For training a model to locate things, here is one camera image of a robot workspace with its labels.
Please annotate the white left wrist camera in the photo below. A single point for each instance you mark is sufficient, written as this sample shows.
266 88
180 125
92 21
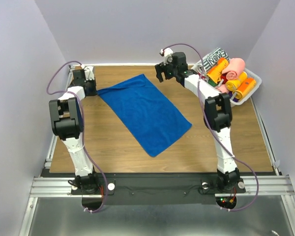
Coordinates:
89 72

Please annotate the aluminium frame rail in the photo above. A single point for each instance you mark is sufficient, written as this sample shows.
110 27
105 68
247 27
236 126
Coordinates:
183 185

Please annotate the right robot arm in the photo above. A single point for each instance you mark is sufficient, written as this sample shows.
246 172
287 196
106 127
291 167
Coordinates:
216 110

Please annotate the blue towel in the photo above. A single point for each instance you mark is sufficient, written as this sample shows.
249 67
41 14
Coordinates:
153 120

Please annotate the white plastic basket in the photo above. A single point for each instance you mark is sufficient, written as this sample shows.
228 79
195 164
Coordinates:
224 80

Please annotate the green rolled towel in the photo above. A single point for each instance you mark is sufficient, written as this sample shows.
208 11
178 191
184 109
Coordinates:
212 83

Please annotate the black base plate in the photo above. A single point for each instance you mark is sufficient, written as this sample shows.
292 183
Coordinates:
122 198

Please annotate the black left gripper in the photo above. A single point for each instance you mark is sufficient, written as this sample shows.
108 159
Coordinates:
94 91

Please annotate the pink rolled towel in basket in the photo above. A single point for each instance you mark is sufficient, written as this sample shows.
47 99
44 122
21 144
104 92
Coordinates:
223 89

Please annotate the pink towel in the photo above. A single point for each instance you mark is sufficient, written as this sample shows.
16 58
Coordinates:
235 67
223 89

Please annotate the orange rolled towel purple spot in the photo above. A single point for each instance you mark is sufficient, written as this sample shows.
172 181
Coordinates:
246 86

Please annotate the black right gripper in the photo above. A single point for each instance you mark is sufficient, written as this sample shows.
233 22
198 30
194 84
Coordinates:
161 68

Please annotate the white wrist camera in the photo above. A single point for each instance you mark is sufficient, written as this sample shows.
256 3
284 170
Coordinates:
89 72
167 55

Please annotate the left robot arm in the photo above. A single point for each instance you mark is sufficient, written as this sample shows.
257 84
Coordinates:
67 123

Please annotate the black white striped towel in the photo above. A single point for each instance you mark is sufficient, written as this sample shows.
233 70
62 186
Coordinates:
211 60

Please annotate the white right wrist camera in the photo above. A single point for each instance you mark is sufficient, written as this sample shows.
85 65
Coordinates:
167 55

